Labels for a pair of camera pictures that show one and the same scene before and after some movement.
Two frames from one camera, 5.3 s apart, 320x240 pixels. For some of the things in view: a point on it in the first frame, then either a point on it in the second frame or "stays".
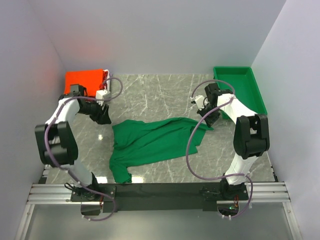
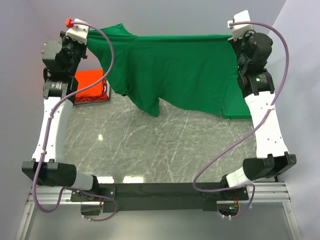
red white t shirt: [105, 84] to [104, 96]
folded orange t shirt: [90, 79] stays
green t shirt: [136, 143] to [197, 71]
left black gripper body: [93, 109] to [75, 50]
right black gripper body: [212, 117] to [238, 45]
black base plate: [159, 197] stays
